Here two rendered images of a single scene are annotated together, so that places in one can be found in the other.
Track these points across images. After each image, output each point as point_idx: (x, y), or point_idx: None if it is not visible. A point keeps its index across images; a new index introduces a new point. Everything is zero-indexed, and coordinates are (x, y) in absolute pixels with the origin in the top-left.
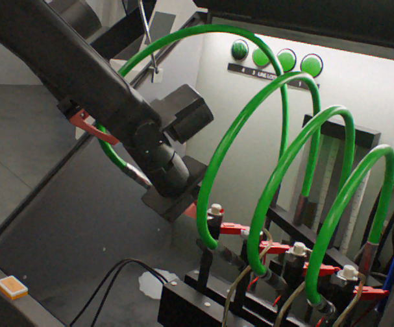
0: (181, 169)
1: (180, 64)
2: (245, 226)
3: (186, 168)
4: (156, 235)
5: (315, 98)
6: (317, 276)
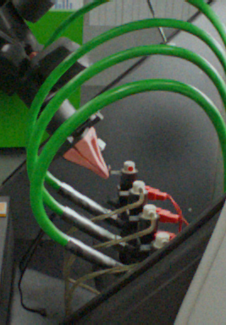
0: (58, 112)
1: (199, 40)
2: (162, 193)
3: (70, 112)
4: (188, 215)
5: (213, 51)
6: (35, 207)
